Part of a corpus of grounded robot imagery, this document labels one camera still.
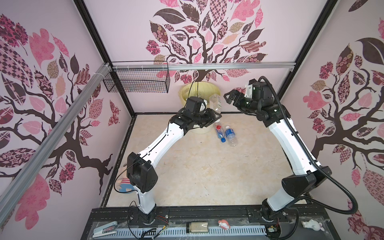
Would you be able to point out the pink white small toy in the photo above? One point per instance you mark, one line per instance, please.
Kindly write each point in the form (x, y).
(224, 224)

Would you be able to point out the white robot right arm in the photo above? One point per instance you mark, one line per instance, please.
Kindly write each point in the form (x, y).
(308, 173)

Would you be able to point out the small clear green label bottle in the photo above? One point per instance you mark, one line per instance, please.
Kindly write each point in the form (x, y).
(215, 103)

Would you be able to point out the striped plush doll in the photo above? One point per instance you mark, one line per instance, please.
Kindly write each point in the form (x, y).
(124, 186)

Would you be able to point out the beige rectangular box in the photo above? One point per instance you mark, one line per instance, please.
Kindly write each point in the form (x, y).
(197, 227)

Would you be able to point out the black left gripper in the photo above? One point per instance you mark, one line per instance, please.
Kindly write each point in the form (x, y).
(210, 117)

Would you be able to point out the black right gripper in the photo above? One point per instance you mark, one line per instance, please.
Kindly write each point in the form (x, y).
(239, 97)

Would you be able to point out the black wire basket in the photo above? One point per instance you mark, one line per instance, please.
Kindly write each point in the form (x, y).
(138, 77)

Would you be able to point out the white plush toy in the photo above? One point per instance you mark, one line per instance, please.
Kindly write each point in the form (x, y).
(314, 225)

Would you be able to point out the white bin with yellow bag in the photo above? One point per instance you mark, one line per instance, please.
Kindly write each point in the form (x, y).
(201, 90)

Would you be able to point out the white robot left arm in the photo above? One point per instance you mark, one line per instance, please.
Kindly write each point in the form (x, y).
(141, 167)

